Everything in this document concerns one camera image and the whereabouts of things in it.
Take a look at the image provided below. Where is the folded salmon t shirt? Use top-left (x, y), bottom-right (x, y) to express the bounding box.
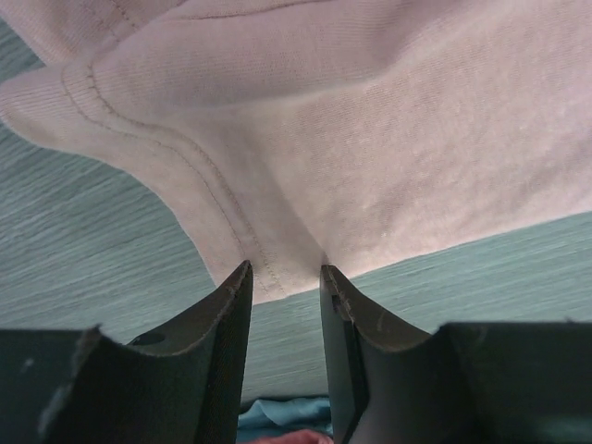
top-left (255, 429), bottom-right (334, 444)

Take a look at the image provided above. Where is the pink printed t shirt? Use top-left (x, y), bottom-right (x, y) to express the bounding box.
top-left (1, 1), bottom-right (591, 302)

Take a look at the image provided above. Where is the folded light blue t shirt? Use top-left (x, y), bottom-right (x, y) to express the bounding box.
top-left (237, 397), bottom-right (333, 442)

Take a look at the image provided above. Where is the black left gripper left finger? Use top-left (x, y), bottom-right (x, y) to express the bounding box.
top-left (1, 262), bottom-right (253, 443)

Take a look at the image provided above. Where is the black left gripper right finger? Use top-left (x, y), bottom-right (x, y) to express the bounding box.
top-left (320, 265), bottom-right (591, 443)

